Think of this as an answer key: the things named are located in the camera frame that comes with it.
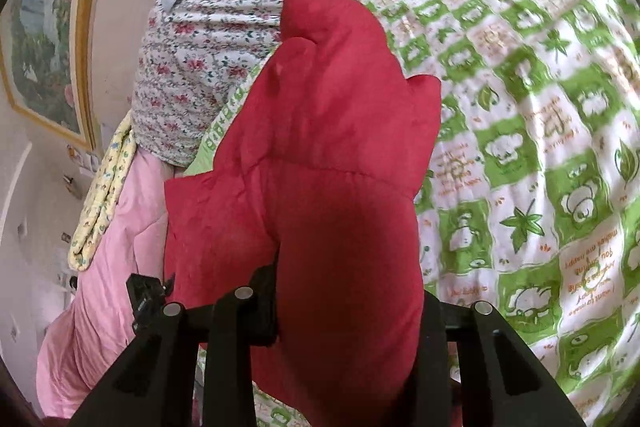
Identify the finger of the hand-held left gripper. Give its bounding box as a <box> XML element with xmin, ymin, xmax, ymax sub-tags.
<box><xmin>126</xmin><ymin>273</ymin><xmax>177</xmax><ymax>339</ymax></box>

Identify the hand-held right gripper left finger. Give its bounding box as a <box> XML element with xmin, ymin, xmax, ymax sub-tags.
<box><xmin>67</xmin><ymin>264</ymin><xmax>282</xmax><ymax>427</ymax></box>

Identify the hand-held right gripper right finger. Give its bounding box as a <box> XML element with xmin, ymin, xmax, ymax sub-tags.
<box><xmin>407</xmin><ymin>293</ymin><xmax>587</xmax><ymax>427</ymax></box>

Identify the red quilted jacket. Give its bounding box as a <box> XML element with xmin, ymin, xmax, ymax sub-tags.
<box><xmin>162</xmin><ymin>0</ymin><xmax>443</xmax><ymax>427</ymax></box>

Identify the pink quilt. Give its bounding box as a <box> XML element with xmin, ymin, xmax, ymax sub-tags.
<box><xmin>35</xmin><ymin>147</ymin><xmax>201</xmax><ymax>420</ymax></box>

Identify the yellow patterned cloth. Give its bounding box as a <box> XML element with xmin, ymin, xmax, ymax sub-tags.
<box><xmin>69</xmin><ymin>112</ymin><xmax>138</xmax><ymax>272</ymax></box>

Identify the green printed blanket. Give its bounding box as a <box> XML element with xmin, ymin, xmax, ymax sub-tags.
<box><xmin>185</xmin><ymin>0</ymin><xmax>640</xmax><ymax>427</ymax></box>

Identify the floral bed sheet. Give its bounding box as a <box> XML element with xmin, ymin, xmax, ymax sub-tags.
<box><xmin>131</xmin><ymin>0</ymin><xmax>451</xmax><ymax>168</ymax></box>

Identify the gold framed wall picture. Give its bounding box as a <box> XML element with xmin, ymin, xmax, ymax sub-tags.
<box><xmin>0</xmin><ymin>0</ymin><xmax>126</xmax><ymax>152</ymax></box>

